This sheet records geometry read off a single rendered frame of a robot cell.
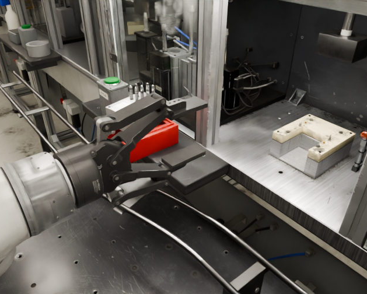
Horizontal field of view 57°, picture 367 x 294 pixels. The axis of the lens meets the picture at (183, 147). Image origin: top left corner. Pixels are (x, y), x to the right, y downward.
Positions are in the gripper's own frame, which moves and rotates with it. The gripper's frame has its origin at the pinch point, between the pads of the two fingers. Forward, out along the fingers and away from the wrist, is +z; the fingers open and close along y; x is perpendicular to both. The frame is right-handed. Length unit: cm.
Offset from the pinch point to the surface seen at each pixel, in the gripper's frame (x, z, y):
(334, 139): -4.7, 40.3, -14.8
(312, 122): 3.0, 43.2, -14.8
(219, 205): 28, 38, -57
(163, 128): 25.8, 13.2, -15.8
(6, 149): 211, -1, -112
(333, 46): 0.3, 39.4, 5.8
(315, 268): -11, 38, -53
